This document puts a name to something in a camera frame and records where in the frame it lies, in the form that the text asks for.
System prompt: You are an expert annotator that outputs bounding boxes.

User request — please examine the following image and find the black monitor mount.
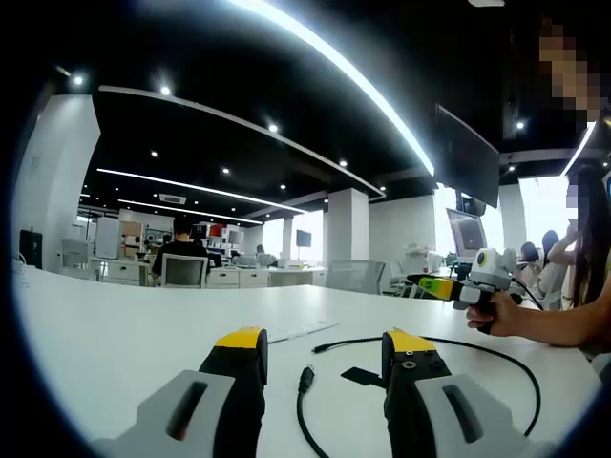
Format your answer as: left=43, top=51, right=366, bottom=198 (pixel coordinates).
left=455, top=190, right=487, bottom=216

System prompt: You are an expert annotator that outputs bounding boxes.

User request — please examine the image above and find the person's right hand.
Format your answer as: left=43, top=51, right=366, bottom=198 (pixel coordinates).
left=466, top=290, right=526, bottom=338

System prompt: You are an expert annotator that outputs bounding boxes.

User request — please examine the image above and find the large black hanging monitor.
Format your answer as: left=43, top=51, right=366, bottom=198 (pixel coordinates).
left=434, top=103, right=501, bottom=210

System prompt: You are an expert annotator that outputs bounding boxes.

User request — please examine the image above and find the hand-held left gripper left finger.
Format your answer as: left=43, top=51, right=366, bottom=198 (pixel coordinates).
left=90, top=326, right=269, bottom=458

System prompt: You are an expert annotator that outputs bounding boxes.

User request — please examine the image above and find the white desk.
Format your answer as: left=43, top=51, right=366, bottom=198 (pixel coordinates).
left=13, top=264, right=602, bottom=458

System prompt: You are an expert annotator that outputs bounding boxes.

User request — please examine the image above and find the tall white cabinet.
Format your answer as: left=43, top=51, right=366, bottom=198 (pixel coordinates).
left=95, top=217, right=120, bottom=260

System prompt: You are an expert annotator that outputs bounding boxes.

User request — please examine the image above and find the white mesh office chair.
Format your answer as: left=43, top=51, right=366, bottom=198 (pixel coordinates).
left=159, top=252, right=211, bottom=289

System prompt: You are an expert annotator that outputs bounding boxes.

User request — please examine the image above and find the black Velcro strap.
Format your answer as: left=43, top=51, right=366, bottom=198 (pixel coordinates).
left=341, top=366, right=386, bottom=388

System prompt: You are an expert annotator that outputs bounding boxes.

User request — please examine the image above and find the grey mesh office chair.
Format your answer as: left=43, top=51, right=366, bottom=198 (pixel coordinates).
left=326, top=260, right=387, bottom=293

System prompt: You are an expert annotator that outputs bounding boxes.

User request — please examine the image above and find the open laptop on stand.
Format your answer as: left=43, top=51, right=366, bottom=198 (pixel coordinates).
left=446, top=207, right=491, bottom=261

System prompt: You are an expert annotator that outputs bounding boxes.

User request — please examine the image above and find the white office printer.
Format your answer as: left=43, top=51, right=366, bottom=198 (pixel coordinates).
left=404, top=242, right=445, bottom=276

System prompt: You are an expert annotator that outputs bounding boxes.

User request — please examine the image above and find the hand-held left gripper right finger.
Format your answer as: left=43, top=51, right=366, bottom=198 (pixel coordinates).
left=381, top=327, right=559, bottom=458

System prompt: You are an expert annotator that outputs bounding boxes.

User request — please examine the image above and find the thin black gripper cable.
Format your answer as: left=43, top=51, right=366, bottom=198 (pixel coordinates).
left=511, top=279, right=546, bottom=312

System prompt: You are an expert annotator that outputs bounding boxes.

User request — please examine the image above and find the white power socket panel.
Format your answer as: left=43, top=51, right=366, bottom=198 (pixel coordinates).
left=266, top=320, right=340, bottom=344

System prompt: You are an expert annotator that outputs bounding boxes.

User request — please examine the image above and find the black charging cable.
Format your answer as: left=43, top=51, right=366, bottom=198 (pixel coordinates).
left=296, top=336, right=542, bottom=458

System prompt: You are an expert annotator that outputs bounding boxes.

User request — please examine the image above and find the long ceiling light strip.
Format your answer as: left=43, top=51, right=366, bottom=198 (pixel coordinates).
left=228, top=0, right=435, bottom=176

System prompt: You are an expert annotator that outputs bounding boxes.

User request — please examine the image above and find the black box device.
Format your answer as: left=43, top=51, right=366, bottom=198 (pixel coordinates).
left=18, top=229, right=44, bottom=270

